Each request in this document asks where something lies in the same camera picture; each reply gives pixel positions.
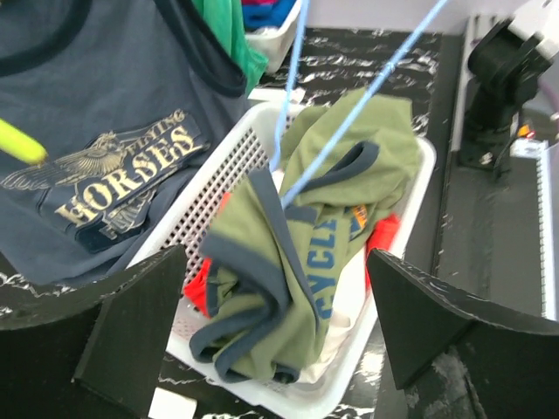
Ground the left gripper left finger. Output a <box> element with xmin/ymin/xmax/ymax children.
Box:
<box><xmin>1</xmin><ymin>246</ymin><xmax>187</xmax><ymax>418</ymax></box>

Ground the olive green tank top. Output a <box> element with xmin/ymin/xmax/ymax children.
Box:
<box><xmin>188</xmin><ymin>89</ymin><xmax>423</xmax><ymax>385</ymax></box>

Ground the white camisole top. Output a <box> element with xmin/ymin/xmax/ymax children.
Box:
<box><xmin>298</xmin><ymin>247</ymin><xmax>369</xmax><ymax>384</ymax></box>

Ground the navy blue tank top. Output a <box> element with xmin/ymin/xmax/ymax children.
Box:
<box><xmin>1</xmin><ymin>1</ymin><xmax>248</xmax><ymax>285</ymax></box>

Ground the blue folded shirt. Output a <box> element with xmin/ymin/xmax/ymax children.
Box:
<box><xmin>241</xmin><ymin>0</ymin><xmax>295</xmax><ymax>31</ymax></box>

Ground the white side basket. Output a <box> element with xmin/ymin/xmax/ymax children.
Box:
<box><xmin>245</xmin><ymin>0</ymin><xmax>301</xmax><ymax>74</ymax></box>

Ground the white plastic basket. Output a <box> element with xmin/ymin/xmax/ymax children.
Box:
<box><xmin>132</xmin><ymin>101</ymin><xmax>437</xmax><ymax>418</ymax></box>

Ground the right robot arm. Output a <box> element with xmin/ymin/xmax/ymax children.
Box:
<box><xmin>458</xmin><ymin>1</ymin><xmax>558</xmax><ymax>171</ymax></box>

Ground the red tank top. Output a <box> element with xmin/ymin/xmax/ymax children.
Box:
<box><xmin>183</xmin><ymin>191</ymin><xmax>402</xmax><ymax>319</ymax></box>

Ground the lime green hanger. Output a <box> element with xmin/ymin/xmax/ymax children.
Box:
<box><xmin>0</xmin><ymin>120</ymin><xmax>48</xmax><ymax>165</ymax></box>

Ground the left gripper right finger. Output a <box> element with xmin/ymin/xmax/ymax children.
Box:
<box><xmin>368</xmin><ymin>250</ymin><xmax>558</xmax><ymax>418</ymax></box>

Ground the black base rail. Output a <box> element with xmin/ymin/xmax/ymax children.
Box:
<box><xmin>406</xmin><ymin>35</ymin><xmax>558</xmax><ymax>320</ymax></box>

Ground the pink folded shirt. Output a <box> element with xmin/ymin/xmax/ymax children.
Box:
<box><xmin>241</xmin><ymin>0</ymin><xmax>278</xmax><ymax>6</ymax></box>

